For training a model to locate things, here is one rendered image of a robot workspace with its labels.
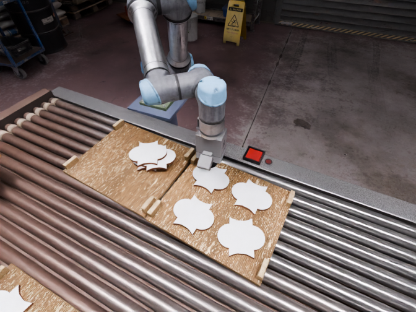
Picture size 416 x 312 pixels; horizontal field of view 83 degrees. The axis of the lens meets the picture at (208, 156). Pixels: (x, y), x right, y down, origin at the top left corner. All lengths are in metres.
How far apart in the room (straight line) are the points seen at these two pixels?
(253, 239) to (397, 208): 0.55
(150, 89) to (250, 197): 0.49
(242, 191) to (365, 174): 1.79
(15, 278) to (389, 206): 1.22
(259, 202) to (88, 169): 0.67
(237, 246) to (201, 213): 0.16
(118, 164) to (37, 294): 0.47
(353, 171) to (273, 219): 1.72
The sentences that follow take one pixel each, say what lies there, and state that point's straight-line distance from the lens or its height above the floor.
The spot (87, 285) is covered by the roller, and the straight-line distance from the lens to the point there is 0.84.
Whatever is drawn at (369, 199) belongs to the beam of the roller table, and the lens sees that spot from 1.06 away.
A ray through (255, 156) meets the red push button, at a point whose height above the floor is 0.93.
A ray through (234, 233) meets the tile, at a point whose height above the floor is 0.95.
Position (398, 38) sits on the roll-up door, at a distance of 5.58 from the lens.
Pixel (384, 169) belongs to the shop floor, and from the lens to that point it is 2.67.
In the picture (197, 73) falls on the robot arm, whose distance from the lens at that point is 0.71.
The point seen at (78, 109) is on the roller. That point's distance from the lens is 1.42.
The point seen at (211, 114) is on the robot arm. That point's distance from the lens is 0.64.
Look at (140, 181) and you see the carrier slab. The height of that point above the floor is 0.94.
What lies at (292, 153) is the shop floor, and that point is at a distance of 2.41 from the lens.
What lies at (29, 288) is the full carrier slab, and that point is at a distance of 0.89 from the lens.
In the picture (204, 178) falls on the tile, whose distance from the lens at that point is 0.89.
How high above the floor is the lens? 1.66
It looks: 48 degrees down
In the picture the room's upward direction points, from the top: straight up
